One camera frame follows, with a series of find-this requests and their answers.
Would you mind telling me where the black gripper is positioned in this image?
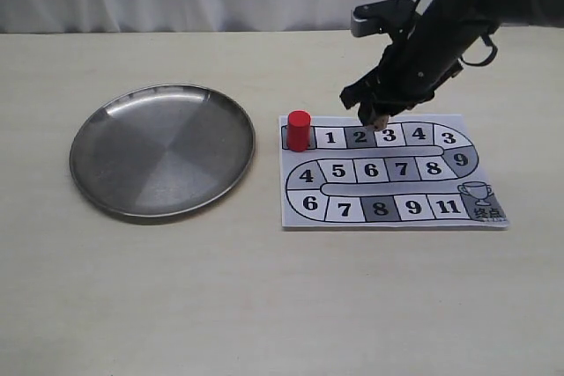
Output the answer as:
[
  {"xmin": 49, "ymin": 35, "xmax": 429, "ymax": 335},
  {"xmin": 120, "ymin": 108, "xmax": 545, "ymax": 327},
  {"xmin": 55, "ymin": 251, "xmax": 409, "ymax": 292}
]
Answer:
[{"xmin": 339, "ymin": 48, "xmax": 463, "ymax": 128}]

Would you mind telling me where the wooden die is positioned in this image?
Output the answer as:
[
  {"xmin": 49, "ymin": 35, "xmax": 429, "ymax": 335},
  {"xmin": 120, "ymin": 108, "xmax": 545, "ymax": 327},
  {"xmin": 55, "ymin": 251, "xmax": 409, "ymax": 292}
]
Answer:
[{"xmin": 372, "ymin": 115, "xmax": 390, "ymax": 131}]

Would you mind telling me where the red cylinder game piece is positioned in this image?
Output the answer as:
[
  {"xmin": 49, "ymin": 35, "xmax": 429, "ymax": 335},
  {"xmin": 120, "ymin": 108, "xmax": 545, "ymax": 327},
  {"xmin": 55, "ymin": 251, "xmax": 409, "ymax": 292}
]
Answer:
[{"xmin": 286, "ymin": 110, "xmax": 311, "ymax": 152}]

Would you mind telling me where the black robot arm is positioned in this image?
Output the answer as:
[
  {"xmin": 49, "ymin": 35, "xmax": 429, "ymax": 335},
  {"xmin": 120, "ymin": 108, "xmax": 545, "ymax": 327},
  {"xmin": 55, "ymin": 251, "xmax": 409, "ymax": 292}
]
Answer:
[{"xmin": 339, "ymin": 0, "xmax": 563, "ymax": 130}]

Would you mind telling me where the paper game board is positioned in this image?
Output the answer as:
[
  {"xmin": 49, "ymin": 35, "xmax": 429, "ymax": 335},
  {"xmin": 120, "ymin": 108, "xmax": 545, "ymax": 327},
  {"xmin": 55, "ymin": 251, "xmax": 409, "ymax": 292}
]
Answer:
[{"xmin": 278, "ymin": 114, "xmax": 509, "ymax": 229}]

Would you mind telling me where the round steel plate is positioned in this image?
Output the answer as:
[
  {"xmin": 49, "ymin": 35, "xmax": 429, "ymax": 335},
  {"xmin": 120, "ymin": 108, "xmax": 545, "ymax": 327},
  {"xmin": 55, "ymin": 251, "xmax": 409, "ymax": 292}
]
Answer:
[{"xmin": 69, "ymin": 84, "xmax": 256, "ymax": 220}]

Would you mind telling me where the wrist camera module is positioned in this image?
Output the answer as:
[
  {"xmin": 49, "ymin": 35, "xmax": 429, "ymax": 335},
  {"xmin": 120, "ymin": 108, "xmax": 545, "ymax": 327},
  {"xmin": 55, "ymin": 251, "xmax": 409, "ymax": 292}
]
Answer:
[{"xmin": 351, "ymin": 0, "xmax": 415, "ymax": 39}]

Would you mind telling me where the black cable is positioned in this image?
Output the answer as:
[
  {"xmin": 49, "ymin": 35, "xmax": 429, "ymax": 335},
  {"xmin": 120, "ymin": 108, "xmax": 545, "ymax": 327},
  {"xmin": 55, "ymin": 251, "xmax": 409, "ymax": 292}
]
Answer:
[{"xmin": 412, "ymin": 0, "xmax": 499, "ymax": 67}]

